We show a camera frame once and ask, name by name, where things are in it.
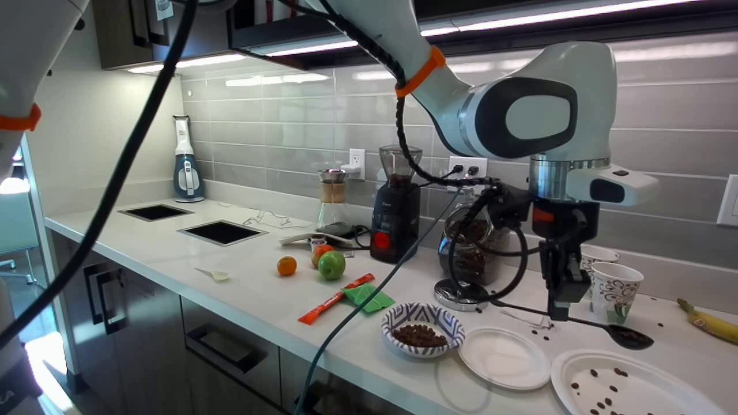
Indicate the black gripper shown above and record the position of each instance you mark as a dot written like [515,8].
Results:
[568,221]

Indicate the black measuring spoon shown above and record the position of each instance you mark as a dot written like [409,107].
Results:
[630,338]

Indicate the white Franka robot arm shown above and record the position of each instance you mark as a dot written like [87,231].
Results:
[538,116]

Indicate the small white plate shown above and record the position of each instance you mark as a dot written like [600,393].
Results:
[504,358]

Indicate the large white paper plate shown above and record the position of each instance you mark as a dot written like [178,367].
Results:
[630,388]

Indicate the printed paper cup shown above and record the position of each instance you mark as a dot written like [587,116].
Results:
[615,290]

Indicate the clear plastic sheet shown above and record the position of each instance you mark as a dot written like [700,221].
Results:
[523,315]

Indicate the yellow banana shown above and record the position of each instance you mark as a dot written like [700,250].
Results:
[711,324]

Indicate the blue patterned bowl with beans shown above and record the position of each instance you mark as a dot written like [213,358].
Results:
[420,330]

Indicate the black coffee grinder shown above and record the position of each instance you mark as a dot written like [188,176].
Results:
[393,216]

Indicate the green packet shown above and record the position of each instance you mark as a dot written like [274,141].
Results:
[369,300]

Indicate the black coffee scale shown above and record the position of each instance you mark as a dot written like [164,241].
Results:
[348,229]

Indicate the orange stick sachet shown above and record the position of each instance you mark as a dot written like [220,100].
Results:
[336,300]

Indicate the green apple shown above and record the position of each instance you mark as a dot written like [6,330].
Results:
[333,265]

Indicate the glass pour-over carafe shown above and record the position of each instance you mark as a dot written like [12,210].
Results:
[333,191]

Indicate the orange red fruit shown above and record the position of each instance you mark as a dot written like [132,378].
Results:
[320,252]

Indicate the small orange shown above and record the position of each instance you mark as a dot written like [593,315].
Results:
[286,265]

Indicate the white plastic spoon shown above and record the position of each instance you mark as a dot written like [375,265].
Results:
[213,273]

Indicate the blue white hand blender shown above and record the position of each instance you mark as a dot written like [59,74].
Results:
[188,165]

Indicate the grey lower cabinet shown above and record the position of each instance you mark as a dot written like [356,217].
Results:
[153,338]

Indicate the dark upper cabinet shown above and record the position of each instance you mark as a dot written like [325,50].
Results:
[123,31]

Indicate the white wall outlet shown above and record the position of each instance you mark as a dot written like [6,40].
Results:
[356,161]
[470,165]

